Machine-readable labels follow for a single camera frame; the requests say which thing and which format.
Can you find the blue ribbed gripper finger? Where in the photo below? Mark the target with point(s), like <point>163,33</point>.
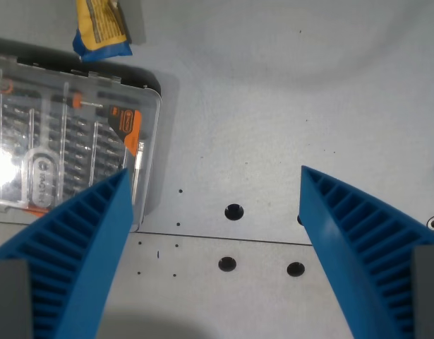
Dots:
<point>340,247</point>
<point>93,243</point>

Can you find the blue and yellow snack bag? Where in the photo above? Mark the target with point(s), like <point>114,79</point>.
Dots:
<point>100,31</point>

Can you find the clear screwdriver bit set case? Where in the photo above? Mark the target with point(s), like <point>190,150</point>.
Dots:
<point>61,141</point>

